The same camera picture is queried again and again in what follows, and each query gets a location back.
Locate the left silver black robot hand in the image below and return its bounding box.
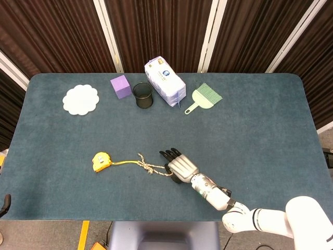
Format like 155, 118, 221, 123
0, 194, 12, 218

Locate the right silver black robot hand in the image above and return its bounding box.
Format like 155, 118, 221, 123
159, 147, 200, 184

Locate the beige twisted rope loop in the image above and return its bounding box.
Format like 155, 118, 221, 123
137, 153, 170, 177

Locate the yellow tape measure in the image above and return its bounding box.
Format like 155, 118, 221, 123
93, 152, 141, 173

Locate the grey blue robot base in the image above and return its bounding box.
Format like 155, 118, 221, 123
108, 221, 224, 250

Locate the teal felt table mat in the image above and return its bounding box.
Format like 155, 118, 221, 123
0, 72, 333, 222

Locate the green bristle hand brush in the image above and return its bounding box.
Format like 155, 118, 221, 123
184, 82, 223, 116

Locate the black mesh pen cup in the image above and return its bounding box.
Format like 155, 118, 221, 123
132, 82, 154, 109

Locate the white purple tissue pack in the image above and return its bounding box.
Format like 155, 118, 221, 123
144, 56, 187, 108

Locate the brown pleated screen panel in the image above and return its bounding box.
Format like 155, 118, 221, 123
275, 0, 333, 130
209, 0, 313, 73
0, 68, 27, 152
0, 0, 117, 79
105, 0, 213, 73

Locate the purple foam cube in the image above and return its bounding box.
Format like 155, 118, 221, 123
110, 74, 132, 99

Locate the white scalloped round coaster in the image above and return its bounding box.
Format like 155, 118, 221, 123
62, 84, 100, 116

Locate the black device beside table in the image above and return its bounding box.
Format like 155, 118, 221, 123
322, 147, 333, 169

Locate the white screen frame post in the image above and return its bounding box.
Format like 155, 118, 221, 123
265, 0, 327, 73
316, 122, 333, 135
93, 0, 124, 73
0, 49, 30, 91
197, 0, 227, 73

